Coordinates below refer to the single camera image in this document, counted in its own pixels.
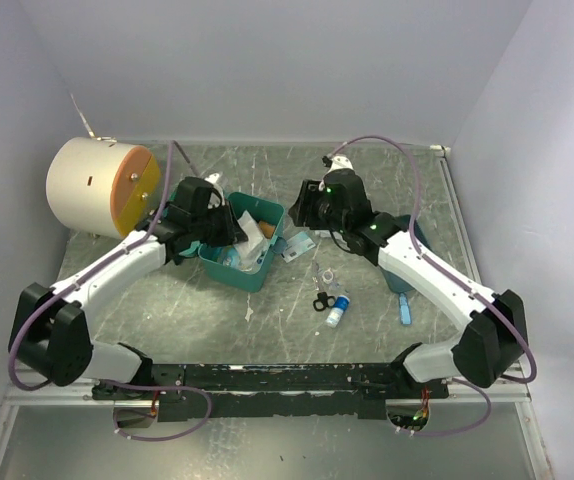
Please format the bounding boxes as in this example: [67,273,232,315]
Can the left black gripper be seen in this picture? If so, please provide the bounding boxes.
[192,199,250,248]

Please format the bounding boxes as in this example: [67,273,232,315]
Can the white gauze pad packet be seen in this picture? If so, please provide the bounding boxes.
[234,210,269,257]

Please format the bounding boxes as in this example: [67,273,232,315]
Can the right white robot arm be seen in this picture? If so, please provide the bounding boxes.
[289,168,527,398]

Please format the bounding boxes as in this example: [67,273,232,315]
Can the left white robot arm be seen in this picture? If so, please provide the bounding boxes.
[8,173,247,399]

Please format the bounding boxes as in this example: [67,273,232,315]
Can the brown medicine bottle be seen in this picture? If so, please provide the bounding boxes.
[258,221,276,239]

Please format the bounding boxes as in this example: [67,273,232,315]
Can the teal medicine kit box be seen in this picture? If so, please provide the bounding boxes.
[180,192,285,293]

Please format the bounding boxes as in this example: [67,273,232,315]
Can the blue white card packet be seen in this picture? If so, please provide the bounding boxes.
[281,232,316,263]

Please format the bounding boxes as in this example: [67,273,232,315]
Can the blue white ointment tube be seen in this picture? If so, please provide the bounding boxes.
[325,295,350,328]

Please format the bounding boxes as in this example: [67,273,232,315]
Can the dark teal divider tray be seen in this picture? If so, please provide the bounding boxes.
[378,215,431,294]

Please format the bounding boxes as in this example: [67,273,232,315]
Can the blue plastic clip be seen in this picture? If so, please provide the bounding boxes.
[398,293,412,326]

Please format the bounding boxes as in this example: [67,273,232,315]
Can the white cylinder drum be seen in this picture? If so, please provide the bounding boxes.
[46,137,161,239]

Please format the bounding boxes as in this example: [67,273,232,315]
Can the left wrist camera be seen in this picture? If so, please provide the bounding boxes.
[205,172,226,209]

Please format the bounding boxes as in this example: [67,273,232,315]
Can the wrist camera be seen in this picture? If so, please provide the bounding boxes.
[321,154,354,173]
[205,172,226,209]

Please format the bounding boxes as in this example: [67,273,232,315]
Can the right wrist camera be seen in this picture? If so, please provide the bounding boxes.
[321,154,354,173]

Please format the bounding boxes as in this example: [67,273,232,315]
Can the black handled scissors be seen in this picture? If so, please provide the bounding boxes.
[311,260,336,312]

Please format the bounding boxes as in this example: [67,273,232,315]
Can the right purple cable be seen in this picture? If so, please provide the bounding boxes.
[322,133,539,437]

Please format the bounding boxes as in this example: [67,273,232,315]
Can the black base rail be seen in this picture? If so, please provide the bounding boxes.
[92,361,449,422]

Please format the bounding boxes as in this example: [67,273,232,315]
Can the aluminium frame rail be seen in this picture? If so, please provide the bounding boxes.
[431,144,553,480]

